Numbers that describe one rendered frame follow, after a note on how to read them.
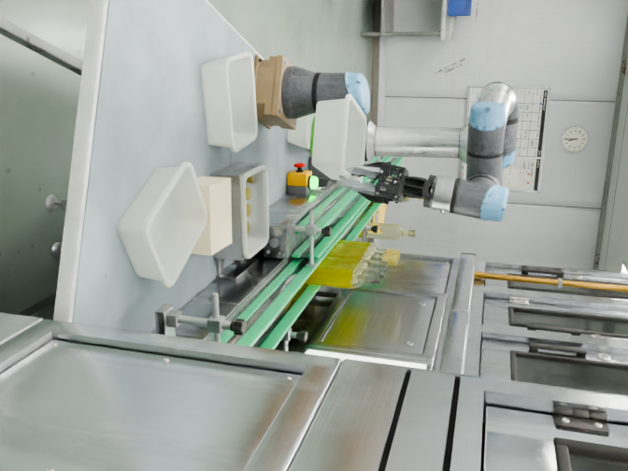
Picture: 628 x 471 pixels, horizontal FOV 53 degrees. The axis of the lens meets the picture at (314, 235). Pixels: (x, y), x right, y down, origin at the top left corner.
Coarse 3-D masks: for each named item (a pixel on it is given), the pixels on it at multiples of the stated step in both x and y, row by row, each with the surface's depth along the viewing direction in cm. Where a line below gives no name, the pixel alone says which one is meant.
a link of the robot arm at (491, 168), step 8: (472, 160) 137; (480, 160) 136; (488, 160) 135; (496, 160) 136; (472, 168) 138; (480, 168) 136; (488, 168) 136; (496, 168) 137; (472, 176) 138; (480, 176) 136; (488, 176) 136; (496, 176) 137; (496, 184) 136
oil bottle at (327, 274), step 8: (320, 264) 184; (328, 264) 184; (336, 264) 184; (344, 264) 184; (320, 272) 182; (328, 272) 181; (336, 272) 181; (344, 272) 180; (352, 272) 179; (360, 272) 180; (312, 280) 184; (320, 280) 183; (328, 280) 182; (336, 280) 181; (344, 280) 181; (352, 280) 180; (360, 280) 180; (352, 288) 181
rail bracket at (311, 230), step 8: (312, 208) 174; (312, 216) 173; (288, 224) 176; (312, 224) 174; (288, 232) 176; (304, 232) 175; (312, 232) 174; (320, 232) 174; (328, 232) 172; (312, 240) 175; (312, 248) 176; (312, 256) 177; (312, 264) 177
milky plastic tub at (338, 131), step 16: (352, 96) 136; (320, 112) 135; (336, 112) 134; (352, 112) 145; (320, 128) 135; (336, 128) 133; (352, 128) 153; (320, 144) 134; (336, 144) 133; (352, 144) 153; (320, 160) 134; (336, 160) 133; (352, 160) 153; (336, 176) 144; (352, 176) 142
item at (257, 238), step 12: (264, 168) 168; (240, 180) 156; (264, 180) 170; (252, 192) 172; (264, 192) 171; (252, 204) 173; (264, 204) 172; (252, 216) 174; (264, 216) 173; (252, 228) 175; (264, 228) 174; (252, 240) 173; (264, 240) 174; (252, 252) 164
